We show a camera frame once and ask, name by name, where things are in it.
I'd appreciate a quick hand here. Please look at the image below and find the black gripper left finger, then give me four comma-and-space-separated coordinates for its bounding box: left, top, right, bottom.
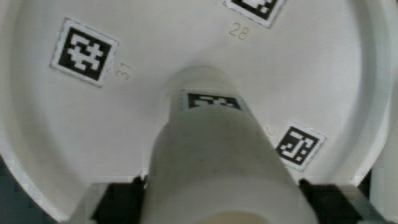
58, 175, 147, 224

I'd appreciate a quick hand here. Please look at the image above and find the white round table top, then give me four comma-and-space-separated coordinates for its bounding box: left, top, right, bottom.
0, 0, 398, 222

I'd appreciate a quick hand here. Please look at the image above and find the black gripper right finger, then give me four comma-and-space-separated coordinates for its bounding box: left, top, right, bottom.
294, 178, 387, 224

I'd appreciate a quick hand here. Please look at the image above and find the white cylindrical table leg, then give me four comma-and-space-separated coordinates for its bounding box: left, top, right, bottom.
140, 67, 316, 224

